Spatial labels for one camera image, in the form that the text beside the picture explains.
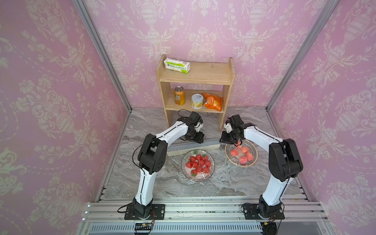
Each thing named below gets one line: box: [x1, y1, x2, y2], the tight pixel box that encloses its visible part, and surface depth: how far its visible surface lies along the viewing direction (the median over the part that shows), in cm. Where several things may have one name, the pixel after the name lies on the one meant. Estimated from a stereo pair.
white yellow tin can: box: [191, 93, 205, 110], surface depth 91 cm
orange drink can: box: [173, 85, 186, 106], surface depth 89 cm
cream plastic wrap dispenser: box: [167, 138, 221, 157], surface depth 94 cm
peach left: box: [230, 148, 239, 157], surface depth 94 cm
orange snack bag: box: [202, 93, 224, 112], surface depth 91 cm
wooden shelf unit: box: [156, 54, 236, 132], surface depth 82 cm
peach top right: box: [240, 146, 250, 154], surface depth 94 cm
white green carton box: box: [163, 57, 191, 74], surface depth 80 cm
